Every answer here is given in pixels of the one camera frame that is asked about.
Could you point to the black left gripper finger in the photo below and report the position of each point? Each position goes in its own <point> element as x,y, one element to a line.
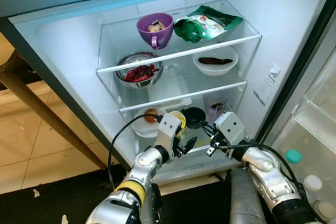
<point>191,142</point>

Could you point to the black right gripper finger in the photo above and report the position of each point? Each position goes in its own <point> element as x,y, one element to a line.
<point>207,128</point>
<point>211,149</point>

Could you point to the red food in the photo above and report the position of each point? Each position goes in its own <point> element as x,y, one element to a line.
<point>139,73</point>

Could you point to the round metal bowl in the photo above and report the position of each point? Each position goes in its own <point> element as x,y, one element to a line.
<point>126,62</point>

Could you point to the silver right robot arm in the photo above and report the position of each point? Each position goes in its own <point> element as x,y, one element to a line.
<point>268,177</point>

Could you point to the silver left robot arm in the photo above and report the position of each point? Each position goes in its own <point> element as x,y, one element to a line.
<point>131,182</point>

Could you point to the glass fridge shelf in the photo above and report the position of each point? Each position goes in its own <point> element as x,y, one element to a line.
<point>178,54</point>
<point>184,96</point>

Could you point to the white fridge label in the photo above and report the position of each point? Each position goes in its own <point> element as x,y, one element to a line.
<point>273,74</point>

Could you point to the grey fridge door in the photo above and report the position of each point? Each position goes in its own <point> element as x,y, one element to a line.
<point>315,51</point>

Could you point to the grey fridge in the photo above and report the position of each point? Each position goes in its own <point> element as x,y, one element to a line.
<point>294,14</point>

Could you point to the black bowl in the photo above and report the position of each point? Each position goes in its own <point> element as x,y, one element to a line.
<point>193,116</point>

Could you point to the clear purple glass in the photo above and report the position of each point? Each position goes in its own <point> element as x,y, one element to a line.
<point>215,111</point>

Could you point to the yellow cup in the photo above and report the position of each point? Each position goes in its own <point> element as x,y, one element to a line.
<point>178,120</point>

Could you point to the round brown food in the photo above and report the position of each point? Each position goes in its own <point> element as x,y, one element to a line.
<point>150,115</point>

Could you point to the white plate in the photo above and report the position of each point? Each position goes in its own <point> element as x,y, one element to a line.
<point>140,128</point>

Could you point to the white plastic tray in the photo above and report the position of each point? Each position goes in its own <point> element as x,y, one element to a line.
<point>168,92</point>

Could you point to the white bowl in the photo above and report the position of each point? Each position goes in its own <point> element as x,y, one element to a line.
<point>231,67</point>

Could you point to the dark brown food piece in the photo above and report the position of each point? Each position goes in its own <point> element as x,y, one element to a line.
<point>215,61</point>

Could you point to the green capped clear bottle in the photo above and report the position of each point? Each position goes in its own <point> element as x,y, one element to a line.
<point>293,157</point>

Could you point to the clear door bin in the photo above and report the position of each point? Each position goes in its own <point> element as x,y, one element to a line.
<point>315,114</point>

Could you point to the white capped clear bottle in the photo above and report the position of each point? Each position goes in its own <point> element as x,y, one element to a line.
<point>326,210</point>
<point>313,183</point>

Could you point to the green snack bag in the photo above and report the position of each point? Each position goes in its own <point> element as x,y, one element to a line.
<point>207,24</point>

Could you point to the purple cup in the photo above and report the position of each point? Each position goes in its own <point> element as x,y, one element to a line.
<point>152,38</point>

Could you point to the garlic bulbs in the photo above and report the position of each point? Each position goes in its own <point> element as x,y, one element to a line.
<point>156,25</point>

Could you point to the long white tape strip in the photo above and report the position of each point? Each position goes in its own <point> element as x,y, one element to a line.
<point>64,219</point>

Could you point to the white tape scrap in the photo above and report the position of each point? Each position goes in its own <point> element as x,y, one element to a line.
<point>35,192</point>

